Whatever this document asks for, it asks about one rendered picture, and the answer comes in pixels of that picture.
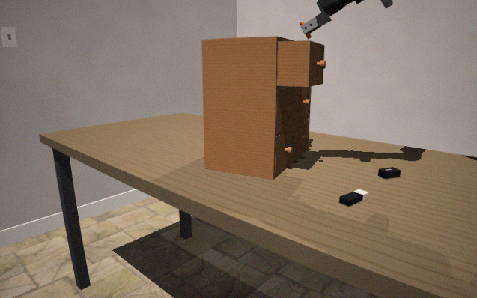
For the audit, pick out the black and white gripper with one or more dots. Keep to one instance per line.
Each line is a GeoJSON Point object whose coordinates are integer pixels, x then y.
{"type": "Point", "coordinates": [328, 8]}

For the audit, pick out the small brown wooden chest of drawers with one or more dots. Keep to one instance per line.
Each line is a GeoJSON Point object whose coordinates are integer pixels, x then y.
{"type": "Point", "coordinates": [239, 104]}

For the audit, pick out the black 9v battery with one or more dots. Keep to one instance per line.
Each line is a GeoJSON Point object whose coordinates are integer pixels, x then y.
{"type": "Point", "coordinates": [387, 173]}

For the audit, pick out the black and white eraser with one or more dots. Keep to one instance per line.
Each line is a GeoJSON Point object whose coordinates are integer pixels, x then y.
{"type": "Point", "coordinates": [353, 197]}

